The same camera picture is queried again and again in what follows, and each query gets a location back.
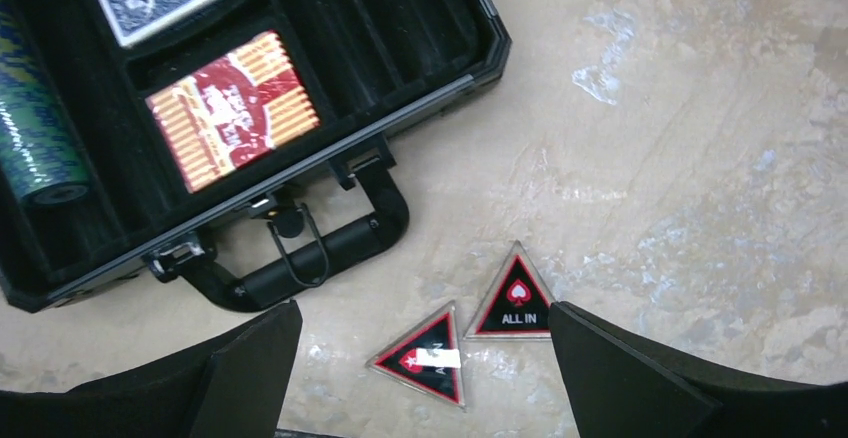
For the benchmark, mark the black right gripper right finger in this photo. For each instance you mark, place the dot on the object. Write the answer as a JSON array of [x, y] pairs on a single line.
[[620, 384]]

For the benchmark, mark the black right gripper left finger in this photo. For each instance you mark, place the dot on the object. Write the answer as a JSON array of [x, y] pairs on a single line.
[[232, 385]]

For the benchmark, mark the red triangle dealer button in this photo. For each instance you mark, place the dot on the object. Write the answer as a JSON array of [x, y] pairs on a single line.
[[427, 358]]

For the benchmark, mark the red Texas Hold'em card box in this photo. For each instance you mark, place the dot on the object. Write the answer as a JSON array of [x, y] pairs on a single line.
[[233, 111]]

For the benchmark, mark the blue green poker chip stack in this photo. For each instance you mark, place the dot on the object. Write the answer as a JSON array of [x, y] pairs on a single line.
[[17, 65]]

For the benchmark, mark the black poker carrying case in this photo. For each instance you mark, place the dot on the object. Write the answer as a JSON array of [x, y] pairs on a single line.
[[288, 221]]

